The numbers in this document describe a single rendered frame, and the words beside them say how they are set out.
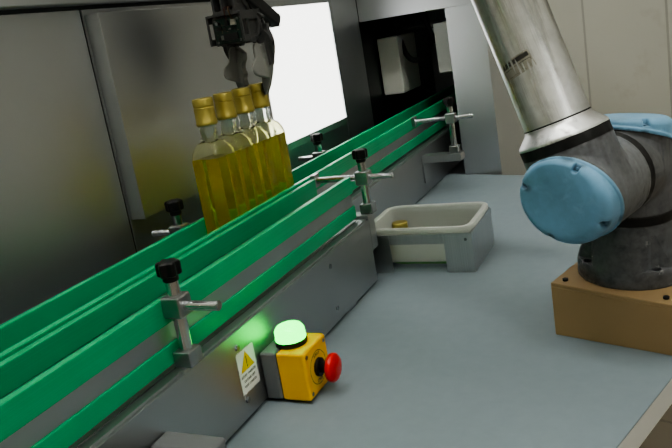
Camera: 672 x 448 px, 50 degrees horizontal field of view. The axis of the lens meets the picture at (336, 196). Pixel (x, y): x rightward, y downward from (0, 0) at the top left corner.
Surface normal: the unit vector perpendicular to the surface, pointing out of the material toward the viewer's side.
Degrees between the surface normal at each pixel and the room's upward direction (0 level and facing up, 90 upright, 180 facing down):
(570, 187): 98
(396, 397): 0
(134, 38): 90
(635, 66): 90
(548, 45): 75
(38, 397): 90
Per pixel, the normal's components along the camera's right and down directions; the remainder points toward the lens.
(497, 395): -0.16, -0.96
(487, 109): -0.40, 0.27
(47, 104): 0.90, -0.05
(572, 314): -0.67, 0.27
